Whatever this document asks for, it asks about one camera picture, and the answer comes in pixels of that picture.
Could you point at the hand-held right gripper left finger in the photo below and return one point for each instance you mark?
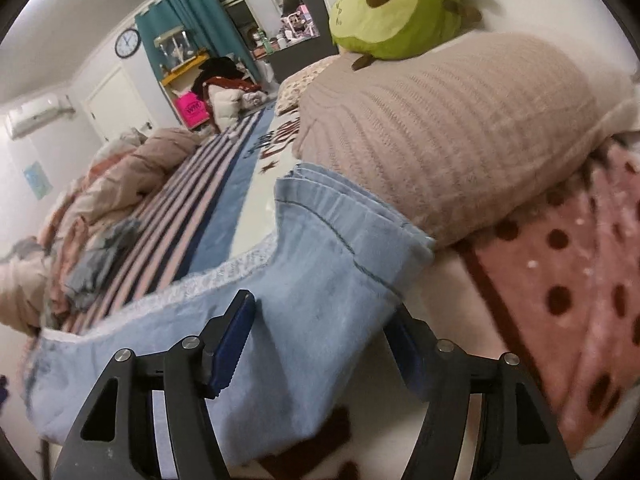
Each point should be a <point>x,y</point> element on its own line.
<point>234,345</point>

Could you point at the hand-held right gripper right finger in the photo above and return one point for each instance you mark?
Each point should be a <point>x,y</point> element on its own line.
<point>406,345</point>

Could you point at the light blue denim pants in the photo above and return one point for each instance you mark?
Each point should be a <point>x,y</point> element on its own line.
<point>320,280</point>

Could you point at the striped printed bed sheet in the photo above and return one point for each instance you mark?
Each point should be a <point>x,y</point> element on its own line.
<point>210,195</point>

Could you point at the pink polka dot blanket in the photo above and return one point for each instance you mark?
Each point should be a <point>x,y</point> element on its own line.
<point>565,285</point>

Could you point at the crumpled pink grey duvet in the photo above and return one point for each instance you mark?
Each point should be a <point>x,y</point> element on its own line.
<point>85,220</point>

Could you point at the beige knitted pillow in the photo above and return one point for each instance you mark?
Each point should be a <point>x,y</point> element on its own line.
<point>440,140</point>

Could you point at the bright pink bag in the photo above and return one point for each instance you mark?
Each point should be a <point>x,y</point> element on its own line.
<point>190,108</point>

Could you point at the pile of clothes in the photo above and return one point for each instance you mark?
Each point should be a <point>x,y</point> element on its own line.
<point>227,90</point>

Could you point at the white door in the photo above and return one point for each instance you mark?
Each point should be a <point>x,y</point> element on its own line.
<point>117,105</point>

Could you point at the floral pillow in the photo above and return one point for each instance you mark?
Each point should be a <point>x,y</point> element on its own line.
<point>305,82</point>

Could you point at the yellow shelf rack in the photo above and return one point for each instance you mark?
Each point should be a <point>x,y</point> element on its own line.
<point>180,57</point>

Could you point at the white air conditioner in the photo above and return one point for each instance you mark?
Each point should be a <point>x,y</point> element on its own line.
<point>37,115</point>

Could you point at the teal curtain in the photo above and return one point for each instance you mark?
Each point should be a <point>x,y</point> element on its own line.
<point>200,20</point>

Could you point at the green avocado plush toy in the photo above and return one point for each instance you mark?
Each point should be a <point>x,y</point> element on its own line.
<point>400,5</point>

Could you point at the blue wall poster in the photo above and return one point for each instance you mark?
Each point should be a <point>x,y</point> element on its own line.
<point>37,180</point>

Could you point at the round wall clock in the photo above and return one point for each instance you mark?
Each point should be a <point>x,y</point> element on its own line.
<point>127,43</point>

